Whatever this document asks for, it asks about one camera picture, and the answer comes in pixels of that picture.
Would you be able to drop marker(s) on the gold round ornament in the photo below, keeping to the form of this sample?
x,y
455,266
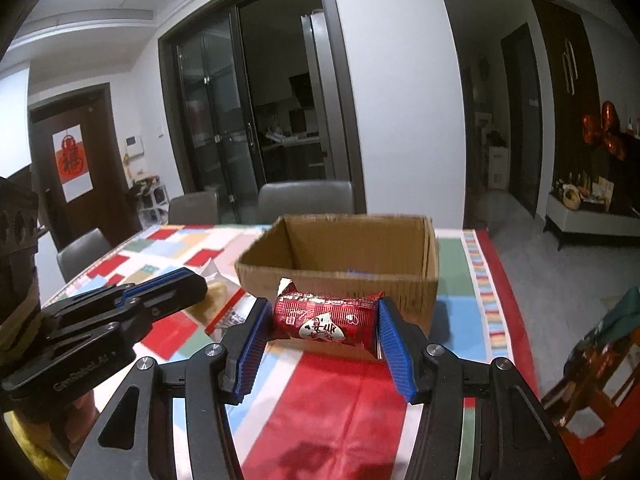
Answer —
x,y
572,196

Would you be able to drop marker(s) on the black range hood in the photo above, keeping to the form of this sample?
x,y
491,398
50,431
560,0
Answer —
x,y
301,91

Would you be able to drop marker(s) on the person's left hand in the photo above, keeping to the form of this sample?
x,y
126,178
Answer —
x,y
82,417

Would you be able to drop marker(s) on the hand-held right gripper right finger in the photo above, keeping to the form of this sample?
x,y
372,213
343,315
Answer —
x,y
395,355

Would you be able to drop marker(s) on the narrow grey chair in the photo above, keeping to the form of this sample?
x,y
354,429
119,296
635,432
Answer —
x,y
195,207

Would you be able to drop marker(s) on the brown entrance door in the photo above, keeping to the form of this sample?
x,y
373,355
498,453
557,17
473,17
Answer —
x,y
105,195

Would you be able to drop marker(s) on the patchwork tablecloth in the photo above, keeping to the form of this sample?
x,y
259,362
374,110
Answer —
x,y
325,410

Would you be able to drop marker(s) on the red paper door poster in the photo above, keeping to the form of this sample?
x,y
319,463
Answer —
x,y
71,160

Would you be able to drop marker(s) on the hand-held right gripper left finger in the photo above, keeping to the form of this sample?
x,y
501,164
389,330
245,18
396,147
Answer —
x,y
250,352

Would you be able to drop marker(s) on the white low bench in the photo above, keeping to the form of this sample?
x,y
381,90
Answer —
x,y
595,222

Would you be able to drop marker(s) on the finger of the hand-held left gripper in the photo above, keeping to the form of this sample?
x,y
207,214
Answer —
x,y
165,292
100,337

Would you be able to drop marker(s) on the red snack packet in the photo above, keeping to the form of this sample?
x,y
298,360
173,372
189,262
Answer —
x,y
325,320

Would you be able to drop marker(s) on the wide grey chair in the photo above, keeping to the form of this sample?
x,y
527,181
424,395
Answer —
x,y
305,200

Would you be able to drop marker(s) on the dark interior door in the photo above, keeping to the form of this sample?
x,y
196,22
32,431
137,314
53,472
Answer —
x,y
522,120

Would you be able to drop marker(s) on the wooden chair right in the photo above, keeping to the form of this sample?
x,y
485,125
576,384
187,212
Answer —
x,y
595,380

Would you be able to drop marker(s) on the red foil balloon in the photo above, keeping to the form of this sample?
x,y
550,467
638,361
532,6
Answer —
x,y
591,129
608,116
614,146

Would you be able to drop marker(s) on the sliding glass door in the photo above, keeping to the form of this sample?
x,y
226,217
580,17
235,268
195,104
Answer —
x,y
215,110

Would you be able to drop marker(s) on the white printed snack packet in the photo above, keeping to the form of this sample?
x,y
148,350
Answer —
x,y
237,317

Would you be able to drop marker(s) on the white shoe rack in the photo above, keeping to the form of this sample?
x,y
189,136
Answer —
x,y
147,202

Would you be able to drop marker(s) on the tall dark cabinet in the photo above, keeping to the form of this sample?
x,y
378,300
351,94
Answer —
x,y
565,60

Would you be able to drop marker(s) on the beige pastry in clear wrapper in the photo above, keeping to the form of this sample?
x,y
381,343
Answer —
x,y
215,295

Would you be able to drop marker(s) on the cardboard box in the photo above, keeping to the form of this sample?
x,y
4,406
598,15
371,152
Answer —
x,y
410,295

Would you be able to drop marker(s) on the green cloth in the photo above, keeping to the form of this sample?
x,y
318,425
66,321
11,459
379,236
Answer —
x,y
622,315

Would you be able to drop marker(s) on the wall intercom panel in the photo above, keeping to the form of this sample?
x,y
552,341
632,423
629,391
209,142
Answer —
x,y
134,145

